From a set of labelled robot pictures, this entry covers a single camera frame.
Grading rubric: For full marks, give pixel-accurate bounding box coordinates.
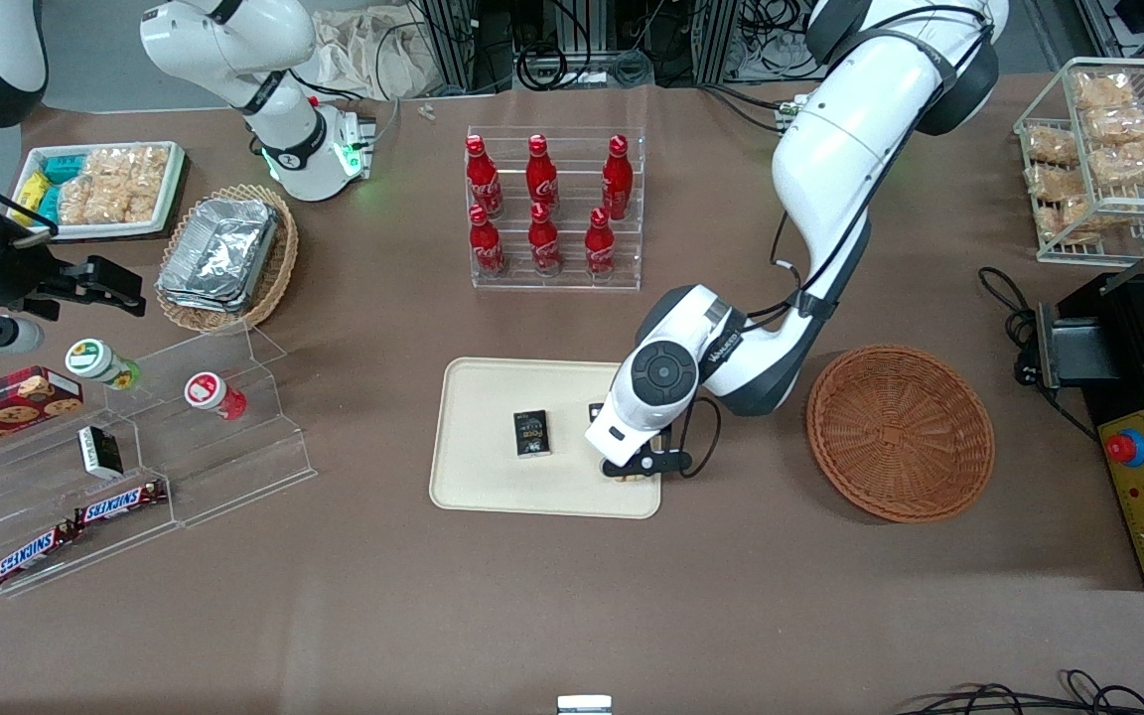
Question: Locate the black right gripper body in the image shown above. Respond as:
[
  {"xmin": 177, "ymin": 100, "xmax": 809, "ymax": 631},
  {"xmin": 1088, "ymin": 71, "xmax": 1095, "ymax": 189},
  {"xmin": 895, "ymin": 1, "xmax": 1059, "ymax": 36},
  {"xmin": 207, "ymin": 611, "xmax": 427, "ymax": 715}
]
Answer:
[{"xmin": 0, "ymin": 234, "xmax": 72, "ymax": 321}]

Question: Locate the white rectangular snack tray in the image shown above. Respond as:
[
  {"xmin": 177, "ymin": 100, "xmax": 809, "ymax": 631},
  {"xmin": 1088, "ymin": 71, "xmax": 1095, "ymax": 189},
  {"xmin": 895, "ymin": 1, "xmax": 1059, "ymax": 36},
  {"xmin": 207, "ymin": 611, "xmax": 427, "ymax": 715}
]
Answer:
[{"xmin": 10, "ymin": 141, "xmax": 188, "ymax": 243}]

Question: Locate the light wicker oval basket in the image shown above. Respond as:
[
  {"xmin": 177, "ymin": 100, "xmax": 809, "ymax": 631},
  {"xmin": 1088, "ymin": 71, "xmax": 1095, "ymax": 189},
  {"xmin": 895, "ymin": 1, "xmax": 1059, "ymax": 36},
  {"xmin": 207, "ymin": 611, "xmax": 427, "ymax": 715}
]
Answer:
[{"xmin": 154, "ymin": 183, "xmax": 301, "ymax": 336}]

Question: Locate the beige plastic tray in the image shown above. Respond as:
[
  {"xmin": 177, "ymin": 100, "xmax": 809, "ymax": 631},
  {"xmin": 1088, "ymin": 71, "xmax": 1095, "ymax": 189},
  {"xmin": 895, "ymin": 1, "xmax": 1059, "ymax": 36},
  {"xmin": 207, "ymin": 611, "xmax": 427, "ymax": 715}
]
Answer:
[{"xmin": 429, "ymin": 357, "xmax": 663, "ymax": 520}]

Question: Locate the brown wicker basket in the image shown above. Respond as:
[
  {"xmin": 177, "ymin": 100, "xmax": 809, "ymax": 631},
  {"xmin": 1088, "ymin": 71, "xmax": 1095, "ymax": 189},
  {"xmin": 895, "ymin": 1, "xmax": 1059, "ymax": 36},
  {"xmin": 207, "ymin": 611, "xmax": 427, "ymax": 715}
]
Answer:
[{"xmin": 805, "ymin": 344, "xmax": 997, "ymax": 525}]

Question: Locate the green lid snack cup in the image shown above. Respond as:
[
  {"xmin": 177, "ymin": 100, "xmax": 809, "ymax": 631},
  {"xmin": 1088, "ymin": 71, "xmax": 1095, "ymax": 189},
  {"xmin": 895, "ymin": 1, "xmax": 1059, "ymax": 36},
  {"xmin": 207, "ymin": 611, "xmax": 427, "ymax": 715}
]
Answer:
[{"xmin": 65, "ymin": 338, "xmax": 143, "ymax": 391}]

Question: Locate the clear rice cracker bag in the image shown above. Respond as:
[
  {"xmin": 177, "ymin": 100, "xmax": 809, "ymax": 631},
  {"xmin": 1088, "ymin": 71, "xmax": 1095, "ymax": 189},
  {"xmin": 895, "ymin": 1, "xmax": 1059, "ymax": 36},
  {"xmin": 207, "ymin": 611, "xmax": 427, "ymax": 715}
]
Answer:
[
  {"xmin": 57, "ymin": 178, "xmax": 127, "ymax": 225},
  {"xmin": 122, "ymin": 174, "xmax": 170, "ymax": 223},
  {"xmin": 82, "ymin": 146, "xmax": 171, "ymax": 184}
]

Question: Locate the yellow snack packet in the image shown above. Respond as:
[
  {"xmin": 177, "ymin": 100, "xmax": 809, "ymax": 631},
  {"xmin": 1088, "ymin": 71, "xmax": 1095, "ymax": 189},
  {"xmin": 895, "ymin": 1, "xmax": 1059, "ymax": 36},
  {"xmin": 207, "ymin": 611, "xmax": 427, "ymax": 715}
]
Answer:
[{"xmin": 15, "ymin": 170, "xmax": 53, "ymax": 225}]

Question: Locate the aluminium foil container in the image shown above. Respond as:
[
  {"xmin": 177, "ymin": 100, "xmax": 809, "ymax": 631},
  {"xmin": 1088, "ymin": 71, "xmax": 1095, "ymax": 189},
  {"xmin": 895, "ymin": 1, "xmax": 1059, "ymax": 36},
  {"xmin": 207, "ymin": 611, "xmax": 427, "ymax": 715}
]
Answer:
[
  {"xmin": 156, "ymin": 284, "xmax": 253, "ymax": 316},
  {"xmin": 158, "ymin": 197, "xmax": 282, "ymax": 301}
]

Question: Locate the red tartan cookie box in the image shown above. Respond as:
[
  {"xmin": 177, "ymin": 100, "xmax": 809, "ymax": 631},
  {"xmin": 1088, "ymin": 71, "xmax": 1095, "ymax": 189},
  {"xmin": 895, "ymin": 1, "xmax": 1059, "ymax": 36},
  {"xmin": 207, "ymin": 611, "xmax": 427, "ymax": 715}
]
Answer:
[{"xmin": 0, "ymin": 364, "xmax": 85, "ymax": 461}]

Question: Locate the small black card box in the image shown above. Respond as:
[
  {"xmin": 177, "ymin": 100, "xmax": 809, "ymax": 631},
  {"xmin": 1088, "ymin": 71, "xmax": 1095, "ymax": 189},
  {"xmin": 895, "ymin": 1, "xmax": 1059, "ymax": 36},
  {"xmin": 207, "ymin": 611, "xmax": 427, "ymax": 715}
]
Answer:
[{"xmin": 512, "ymin": 408, "xmax": 553, "ymax": 460}]

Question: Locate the red lid snack cup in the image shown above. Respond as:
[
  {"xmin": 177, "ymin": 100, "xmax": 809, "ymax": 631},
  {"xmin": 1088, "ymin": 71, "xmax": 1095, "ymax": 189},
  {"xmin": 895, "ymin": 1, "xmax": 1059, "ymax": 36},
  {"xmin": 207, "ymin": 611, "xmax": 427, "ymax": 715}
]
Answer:
[{"xmin": 184, "ymin": 370, "xmax": 248, "ymax": 422}]

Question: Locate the small black white box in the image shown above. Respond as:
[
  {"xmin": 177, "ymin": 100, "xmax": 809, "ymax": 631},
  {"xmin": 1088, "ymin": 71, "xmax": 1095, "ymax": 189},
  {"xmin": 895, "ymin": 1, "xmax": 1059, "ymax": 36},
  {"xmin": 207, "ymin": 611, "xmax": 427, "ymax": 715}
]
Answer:
[{"xmin": 77, "ymin": 424, "xmax": 125, "ymax": 482}]

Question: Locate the snickers chocolate bar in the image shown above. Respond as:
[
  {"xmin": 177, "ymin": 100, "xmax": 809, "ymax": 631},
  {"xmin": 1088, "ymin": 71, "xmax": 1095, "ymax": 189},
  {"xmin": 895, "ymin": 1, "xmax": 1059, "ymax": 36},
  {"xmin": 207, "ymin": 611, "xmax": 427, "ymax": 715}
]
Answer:
[
  {"xmin": 0, "ymin": 522, "xmax": 82, "ymax": 589},
  {"xmin": 72, "ymin": 478, "xmax": 170, "ymax": 528}
]

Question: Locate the clear acrylic step shelf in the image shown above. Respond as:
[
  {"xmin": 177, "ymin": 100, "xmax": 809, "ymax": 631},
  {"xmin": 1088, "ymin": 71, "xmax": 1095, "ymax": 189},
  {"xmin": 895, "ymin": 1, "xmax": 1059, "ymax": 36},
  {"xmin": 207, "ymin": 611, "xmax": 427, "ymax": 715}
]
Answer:
[{"xmin": 0, "ymin": 322, "xmax": 319, "ymax": 599}]

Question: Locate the clear acrylic bottle rack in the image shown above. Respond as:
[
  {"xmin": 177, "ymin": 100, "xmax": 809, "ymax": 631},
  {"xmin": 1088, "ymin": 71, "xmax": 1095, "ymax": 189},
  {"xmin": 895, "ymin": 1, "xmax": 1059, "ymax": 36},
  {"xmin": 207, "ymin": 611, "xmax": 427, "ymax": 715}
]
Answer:
[{"xmin": 465, "ymin": 125, "xmax": 648, "ymax": 293}]

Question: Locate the red cola bottle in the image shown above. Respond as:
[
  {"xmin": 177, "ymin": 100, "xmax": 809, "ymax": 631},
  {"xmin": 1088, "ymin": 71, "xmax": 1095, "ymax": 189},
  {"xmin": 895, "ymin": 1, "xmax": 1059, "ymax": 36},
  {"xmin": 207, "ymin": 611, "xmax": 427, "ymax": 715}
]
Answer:
[
  {"xmin": 584, "ymin": 206, "xmax": 619, "ymax": 283},
  {"xmin": 467, "ymin": 204, "xmax": 509, "ymax": 280},
  {"xmin": 525, "ymin": 133, "xmax": 561, "ymax": 215},
  {"xmin": 527, "ymin": 202, "xmax": 564, "ymax": 278},
  {"xmin": 465, "ymin": 134, "xmax": 504, "ymax": 220},
  {"xmin": 601, "ymin": 134, "xmax": 636, "ymax": 222}
]

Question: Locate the beige cloth bag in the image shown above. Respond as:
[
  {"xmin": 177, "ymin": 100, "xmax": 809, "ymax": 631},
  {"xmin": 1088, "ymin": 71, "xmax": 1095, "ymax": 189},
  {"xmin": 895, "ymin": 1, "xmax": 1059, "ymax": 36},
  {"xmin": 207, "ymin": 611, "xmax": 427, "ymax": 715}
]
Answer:
[{"xmin": 310, "ymin": 4, "xmax": 436, "ymax": 101}]

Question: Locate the clear fried snack bag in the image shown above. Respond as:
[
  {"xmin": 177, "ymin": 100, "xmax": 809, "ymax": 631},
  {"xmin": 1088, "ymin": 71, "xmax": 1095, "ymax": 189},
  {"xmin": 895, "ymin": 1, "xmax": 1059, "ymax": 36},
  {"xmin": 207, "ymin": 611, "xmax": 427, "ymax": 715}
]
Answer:
[
  {"xmin": 1083, "ymin": 105, "xmax": 1144, "ymax": 148},
  {"xmin": 1023, "ymin": 123, "xmax": 1080, "ymax": 167},
  {"xmin": 1033, "ymin": 195, "xmax": 1131, "ymax": 247},
  {"xmin": 1023, "ymin": 164, "xmax": 1081, "ymax": 202},
  {"xmin": 1072, "ymin": 71, "xmax": 1135, "ymax": 112},
  {"xmin": 1088, "ymin": 139, "xmax": 1144, "ymax": 190}
]

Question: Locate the black sealing machine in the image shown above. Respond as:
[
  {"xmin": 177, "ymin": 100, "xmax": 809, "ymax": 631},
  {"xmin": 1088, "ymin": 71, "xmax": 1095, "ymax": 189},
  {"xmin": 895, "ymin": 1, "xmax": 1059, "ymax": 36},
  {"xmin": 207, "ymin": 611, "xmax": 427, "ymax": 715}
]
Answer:
[{"xmin": 1033, "ymin": 268, "xmax": 1144, "ymax": 420}]

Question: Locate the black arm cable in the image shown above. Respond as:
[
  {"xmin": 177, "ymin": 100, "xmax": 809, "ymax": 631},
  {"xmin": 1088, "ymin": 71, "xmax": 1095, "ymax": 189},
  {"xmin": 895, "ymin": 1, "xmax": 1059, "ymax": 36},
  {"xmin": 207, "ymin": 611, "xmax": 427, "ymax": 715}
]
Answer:
[{"xmin": 673, "ymin": 209, "xmax": 837, "ymax": 480}]

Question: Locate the coiled black cable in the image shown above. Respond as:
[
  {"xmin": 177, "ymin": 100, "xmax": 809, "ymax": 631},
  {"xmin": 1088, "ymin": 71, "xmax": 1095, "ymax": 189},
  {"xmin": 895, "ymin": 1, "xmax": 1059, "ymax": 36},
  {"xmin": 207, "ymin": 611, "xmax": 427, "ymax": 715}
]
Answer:
[{"xmin": 516, "ymin": 42, "xmax": 595, "ymax": 92}]

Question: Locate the black floor cable bundle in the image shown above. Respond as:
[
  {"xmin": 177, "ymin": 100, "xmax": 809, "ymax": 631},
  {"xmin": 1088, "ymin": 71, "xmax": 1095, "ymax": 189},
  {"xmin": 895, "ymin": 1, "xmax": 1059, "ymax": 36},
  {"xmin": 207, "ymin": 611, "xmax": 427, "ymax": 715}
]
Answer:
[{"xmin": 898, "ymin": 668, "xmax": 1144, "ymax": 715}]

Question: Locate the white wire basket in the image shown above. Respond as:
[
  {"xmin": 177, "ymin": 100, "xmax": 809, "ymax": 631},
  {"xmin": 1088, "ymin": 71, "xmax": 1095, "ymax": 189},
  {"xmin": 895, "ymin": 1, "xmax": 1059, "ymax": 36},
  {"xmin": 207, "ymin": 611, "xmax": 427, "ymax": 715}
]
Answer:
[{"xmin": 1013, "ymin": 57, "xmax": 1144, "ymax": 267}]

